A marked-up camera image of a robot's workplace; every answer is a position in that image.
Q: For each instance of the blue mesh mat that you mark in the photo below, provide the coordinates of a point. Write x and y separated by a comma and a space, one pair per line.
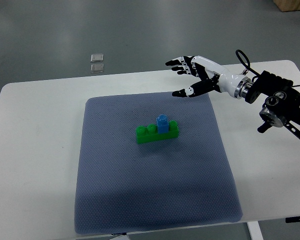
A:
123, 186

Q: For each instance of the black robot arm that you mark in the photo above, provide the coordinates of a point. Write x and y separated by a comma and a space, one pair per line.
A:
281, 107

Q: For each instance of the black table control panel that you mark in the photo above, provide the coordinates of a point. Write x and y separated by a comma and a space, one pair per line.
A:
295, 219

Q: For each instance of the white table leg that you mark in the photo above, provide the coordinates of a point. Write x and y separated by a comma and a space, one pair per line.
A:
254, 230

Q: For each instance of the upper metal floor plate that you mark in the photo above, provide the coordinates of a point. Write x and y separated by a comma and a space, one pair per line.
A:
96, 57

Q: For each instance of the wooden box corner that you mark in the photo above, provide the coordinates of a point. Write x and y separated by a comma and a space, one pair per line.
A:
287, 5

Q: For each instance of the long green block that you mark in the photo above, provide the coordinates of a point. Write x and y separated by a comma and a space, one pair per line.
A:
149, 133

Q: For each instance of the small blue block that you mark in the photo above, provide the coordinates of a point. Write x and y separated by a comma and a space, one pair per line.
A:
162, 124

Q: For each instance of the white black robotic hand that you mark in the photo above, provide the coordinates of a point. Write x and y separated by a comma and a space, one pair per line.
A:
213, 77

